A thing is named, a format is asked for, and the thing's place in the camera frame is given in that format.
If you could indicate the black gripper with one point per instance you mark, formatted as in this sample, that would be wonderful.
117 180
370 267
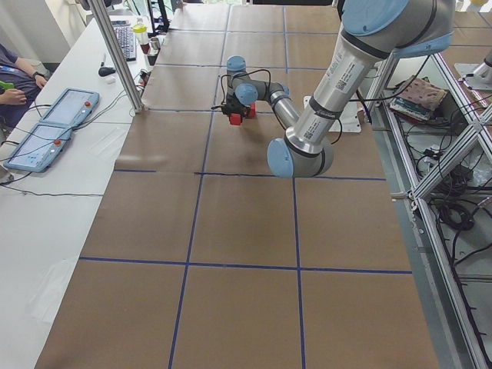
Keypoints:
238 109

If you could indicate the red cube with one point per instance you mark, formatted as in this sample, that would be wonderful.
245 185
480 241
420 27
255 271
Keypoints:
251 111
235 119

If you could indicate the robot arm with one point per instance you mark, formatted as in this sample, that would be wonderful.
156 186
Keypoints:
370 31

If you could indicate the metal cup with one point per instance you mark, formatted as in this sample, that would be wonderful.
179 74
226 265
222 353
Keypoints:
154 43

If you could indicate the black keyboard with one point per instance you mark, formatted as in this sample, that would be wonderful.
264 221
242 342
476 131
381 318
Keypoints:
126 39

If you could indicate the black computer mouse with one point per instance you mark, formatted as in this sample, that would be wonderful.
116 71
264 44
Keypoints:
106 71

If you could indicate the upper teach pendant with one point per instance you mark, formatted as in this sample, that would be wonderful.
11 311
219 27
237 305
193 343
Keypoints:
71 108

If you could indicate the teach pendant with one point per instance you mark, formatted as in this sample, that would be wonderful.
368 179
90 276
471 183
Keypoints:
39 148
71 108

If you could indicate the lower teach pendant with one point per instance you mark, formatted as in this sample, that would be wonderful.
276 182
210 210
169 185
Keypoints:
39 148

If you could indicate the seated person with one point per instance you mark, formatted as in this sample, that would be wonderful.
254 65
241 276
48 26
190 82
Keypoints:
27 84

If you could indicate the aluminium frame post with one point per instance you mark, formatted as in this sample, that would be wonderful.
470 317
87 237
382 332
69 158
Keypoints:
99 11

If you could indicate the aluminium side frame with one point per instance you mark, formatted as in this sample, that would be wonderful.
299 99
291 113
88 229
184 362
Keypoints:
444 166

